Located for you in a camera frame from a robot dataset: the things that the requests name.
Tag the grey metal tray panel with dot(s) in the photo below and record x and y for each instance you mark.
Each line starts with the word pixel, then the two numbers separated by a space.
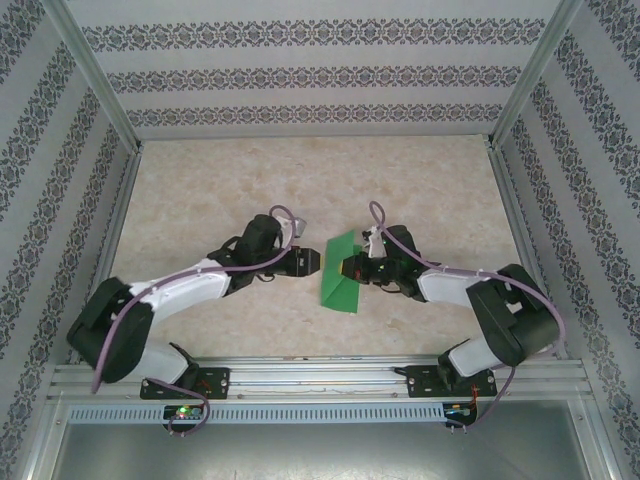
pixel 320 450

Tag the green cloth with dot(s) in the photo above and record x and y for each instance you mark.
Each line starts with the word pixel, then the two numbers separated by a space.
pixel 340 295

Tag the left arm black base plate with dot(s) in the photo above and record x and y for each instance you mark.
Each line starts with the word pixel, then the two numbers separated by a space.
pixel 217 382

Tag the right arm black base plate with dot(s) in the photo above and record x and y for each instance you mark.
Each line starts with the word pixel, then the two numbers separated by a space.
pixel 420 382

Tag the aluminium mounting rail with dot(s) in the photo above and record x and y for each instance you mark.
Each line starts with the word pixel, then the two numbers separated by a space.
pixel 320 380

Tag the aluminium corner post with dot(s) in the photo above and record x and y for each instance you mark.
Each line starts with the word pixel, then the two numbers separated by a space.
pixel 532 75
pixel 100 80

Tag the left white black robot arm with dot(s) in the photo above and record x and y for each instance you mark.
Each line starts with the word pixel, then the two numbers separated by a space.
pixel 120 340

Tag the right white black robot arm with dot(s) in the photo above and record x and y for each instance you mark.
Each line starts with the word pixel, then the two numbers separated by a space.
pixel 515 320

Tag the aluminium side rail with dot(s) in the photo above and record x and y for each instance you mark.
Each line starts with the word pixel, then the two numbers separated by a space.
pixel 109 240
pixel 507 190

